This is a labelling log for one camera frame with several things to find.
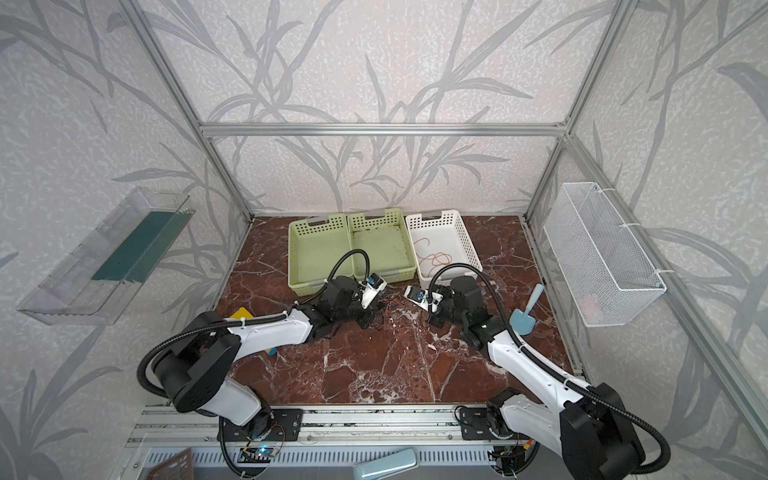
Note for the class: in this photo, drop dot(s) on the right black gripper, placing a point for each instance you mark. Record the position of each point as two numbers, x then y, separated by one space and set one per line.
445 291

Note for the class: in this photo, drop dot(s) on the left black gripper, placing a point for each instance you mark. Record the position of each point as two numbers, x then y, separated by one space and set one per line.
368 315

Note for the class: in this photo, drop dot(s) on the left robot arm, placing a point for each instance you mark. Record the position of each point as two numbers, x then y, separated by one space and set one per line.
191 369

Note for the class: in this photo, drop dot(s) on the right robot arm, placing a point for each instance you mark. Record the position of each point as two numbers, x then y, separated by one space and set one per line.
587 426

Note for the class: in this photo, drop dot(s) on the left light green basket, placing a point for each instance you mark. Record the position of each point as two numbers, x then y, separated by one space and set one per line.
314 247

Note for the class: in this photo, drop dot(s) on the light green basket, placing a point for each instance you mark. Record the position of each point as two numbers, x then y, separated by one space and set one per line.
314 247
385 237

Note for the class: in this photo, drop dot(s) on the light blue scoop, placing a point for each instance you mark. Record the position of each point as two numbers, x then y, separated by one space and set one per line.
522 321

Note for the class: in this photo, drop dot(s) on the white perforated basket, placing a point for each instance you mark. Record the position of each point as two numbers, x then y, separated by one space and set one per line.
440 239

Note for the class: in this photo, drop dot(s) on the middle light green basket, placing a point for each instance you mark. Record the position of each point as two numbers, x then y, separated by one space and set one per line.
385 237

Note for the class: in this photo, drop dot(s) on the yellow scoop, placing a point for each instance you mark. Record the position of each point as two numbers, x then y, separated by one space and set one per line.
242 314

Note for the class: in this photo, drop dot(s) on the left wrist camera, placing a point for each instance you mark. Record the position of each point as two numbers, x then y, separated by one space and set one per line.
373 286

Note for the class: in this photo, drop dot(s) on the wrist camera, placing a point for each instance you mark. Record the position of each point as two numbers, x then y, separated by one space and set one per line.
373 286
424 299

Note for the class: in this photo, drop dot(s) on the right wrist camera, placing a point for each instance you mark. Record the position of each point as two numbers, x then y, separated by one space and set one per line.
424 299

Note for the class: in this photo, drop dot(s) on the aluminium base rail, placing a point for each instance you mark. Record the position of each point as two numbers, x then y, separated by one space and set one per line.
321 436

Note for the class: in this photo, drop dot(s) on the white wire mesh basket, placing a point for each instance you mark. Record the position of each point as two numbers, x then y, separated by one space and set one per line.
609 275

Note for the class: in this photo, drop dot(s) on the clear plastic wall shelf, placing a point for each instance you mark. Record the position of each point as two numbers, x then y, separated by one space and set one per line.
95 283

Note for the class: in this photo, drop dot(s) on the aluminium frame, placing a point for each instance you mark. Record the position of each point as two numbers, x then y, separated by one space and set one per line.
735 382

